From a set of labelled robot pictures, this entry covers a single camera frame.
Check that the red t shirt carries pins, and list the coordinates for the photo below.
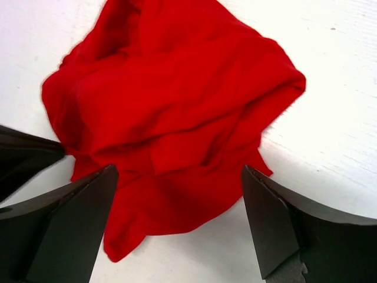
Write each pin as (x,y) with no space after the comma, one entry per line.
(175,94)

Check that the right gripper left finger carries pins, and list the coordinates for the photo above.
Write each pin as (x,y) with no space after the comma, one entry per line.
(55,237)

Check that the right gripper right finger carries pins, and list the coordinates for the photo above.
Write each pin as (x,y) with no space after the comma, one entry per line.
(297,239)

